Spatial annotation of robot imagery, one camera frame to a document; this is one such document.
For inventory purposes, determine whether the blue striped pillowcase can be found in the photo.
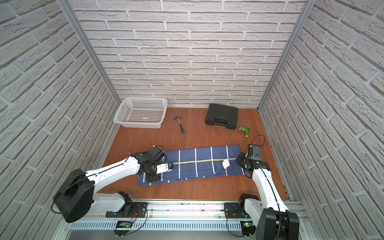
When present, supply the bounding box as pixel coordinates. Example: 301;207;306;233
138;145;245;187

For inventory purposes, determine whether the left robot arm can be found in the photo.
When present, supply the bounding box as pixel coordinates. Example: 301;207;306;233
51;146;174;223

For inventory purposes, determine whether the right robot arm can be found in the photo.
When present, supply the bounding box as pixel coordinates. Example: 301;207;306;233
236;145;300;240

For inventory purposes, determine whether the black plastic tool case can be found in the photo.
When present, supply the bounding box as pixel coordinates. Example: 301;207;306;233
205;103;239;130

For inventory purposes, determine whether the white plastic basket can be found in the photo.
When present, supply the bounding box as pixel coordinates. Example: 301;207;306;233
114;98;168;129

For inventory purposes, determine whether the left electronics board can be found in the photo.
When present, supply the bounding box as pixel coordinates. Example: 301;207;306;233
115;221;135;231

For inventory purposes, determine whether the electronics board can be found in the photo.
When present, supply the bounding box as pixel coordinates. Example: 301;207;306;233
240;221;256;237
115;221;135;231

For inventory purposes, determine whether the right electronics board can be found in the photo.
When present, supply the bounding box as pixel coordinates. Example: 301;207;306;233
240;221;256;237

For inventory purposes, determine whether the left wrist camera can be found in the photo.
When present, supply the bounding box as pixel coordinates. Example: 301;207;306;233
156;163;174;174

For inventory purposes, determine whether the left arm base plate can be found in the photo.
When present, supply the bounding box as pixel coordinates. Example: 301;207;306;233
106;202;148;218

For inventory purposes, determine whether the hammer with black handle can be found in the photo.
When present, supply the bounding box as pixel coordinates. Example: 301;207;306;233
174;116;185;134

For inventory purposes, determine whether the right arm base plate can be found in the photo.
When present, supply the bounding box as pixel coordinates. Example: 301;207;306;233
224;202;250;219

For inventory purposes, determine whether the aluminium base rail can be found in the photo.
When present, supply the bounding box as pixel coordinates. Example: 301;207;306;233
50;198;319;240

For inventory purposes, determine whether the aluminium corner post right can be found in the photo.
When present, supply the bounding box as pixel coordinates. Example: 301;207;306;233
258;0;316;111

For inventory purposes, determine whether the aluminium corner post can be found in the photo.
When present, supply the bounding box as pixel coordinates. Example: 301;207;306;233
258;0;316;111
58;0;121;106

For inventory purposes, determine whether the aluminium corner post left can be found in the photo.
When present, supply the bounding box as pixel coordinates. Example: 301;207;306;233
58;0;121;106

